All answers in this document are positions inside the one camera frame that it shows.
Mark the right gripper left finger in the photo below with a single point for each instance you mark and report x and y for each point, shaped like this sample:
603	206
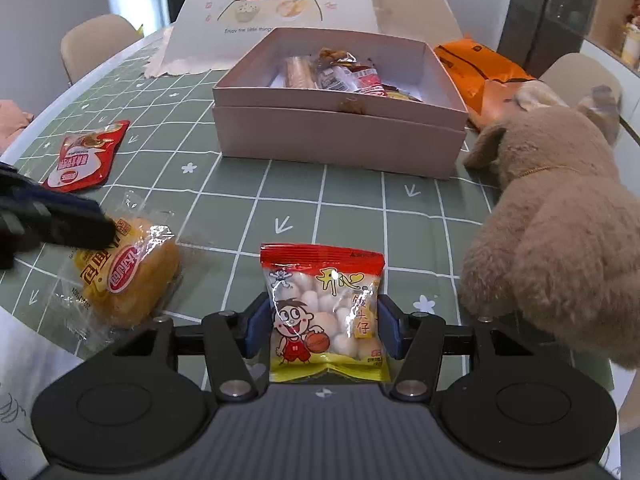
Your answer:
237	351

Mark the dark glass cabinet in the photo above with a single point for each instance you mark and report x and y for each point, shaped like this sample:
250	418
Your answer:
538	32

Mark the wooden wall shelf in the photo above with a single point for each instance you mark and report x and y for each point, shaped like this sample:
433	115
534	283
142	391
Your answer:
608	29

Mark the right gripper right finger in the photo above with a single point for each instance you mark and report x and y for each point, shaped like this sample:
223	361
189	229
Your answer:
417	341

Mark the pink gift box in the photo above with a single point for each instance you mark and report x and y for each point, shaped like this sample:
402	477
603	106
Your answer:
258	116

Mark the beige dining chair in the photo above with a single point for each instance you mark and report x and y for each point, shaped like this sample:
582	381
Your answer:
574	75

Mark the brown plush rabbit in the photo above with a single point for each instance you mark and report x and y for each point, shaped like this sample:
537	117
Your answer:
562	244

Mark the pink food cover tent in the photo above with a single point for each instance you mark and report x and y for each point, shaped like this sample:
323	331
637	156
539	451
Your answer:
215	34

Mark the yellow bread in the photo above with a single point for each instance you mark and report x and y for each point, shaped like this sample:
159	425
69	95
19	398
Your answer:
102	294

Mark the orange plastic bag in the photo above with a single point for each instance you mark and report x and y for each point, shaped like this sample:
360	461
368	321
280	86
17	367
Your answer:
470	65

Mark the green grid tablecloth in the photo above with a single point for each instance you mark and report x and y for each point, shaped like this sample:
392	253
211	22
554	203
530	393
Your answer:
223	209

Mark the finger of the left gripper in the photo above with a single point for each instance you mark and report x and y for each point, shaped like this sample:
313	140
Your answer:
75	223
19	187

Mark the red yellow ball snack bag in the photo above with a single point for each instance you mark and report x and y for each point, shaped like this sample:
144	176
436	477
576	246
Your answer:
324	311

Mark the red snack pouch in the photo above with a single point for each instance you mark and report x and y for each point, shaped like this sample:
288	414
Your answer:
85	159

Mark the beige chair far left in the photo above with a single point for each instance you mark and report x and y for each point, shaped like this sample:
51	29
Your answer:
93	42

